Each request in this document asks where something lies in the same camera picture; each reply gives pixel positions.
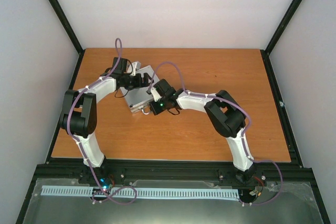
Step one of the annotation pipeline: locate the aluminium poker case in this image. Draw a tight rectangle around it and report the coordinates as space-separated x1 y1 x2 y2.
120 65 159 113

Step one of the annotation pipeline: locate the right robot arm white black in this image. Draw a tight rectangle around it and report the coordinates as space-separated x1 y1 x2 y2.
148 88 256 184

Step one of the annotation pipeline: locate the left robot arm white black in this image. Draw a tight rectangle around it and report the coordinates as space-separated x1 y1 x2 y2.
59 61 159 184

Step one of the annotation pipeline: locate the green lit circuit board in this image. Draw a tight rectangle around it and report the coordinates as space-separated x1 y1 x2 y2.
92 175 115 197

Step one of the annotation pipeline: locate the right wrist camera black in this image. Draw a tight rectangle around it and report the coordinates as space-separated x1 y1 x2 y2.
148 79 176 102

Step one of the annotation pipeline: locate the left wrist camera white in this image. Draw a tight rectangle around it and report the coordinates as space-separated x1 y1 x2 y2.
127 61 141 76

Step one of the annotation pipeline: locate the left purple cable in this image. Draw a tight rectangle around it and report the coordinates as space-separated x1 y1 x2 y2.
65 37 138 206

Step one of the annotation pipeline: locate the purple cable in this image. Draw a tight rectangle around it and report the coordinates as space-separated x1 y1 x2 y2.
65 37 138 206
147 61 284 207

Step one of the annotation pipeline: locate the light blue cable duct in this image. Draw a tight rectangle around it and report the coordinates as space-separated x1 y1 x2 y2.
40 185 239 201

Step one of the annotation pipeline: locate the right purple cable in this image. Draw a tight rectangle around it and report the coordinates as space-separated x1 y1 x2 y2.
147 61 284 207

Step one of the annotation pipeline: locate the black aluminium frame rail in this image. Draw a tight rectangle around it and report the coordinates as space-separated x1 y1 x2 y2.
33 158 317 188

